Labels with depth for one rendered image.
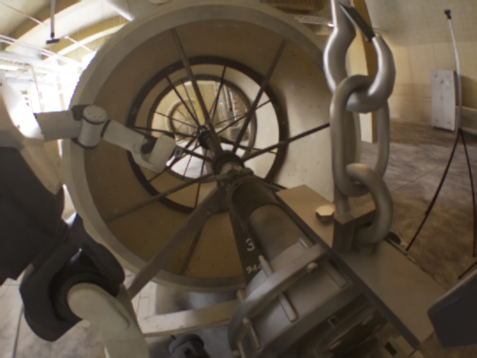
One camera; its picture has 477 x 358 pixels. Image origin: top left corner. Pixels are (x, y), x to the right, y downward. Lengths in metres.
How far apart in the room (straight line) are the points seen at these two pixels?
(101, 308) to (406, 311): 0.43
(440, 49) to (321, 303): 8.75
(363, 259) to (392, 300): 0.05
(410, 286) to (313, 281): 0.09
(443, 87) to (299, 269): 7.59
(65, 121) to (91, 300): 0.47
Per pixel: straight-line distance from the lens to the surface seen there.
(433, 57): 8.90
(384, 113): 0.18
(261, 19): 1.07
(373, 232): 0.17
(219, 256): 1.61
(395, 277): 0.19
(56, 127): 0.66
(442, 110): 7.73
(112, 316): 0.45
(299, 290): 0.21
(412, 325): 0.17
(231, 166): 0.85
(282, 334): 0.21
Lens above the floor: 1.21
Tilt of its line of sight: 21 degrees down
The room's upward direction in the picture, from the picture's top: 11 degrees counter-clockwise
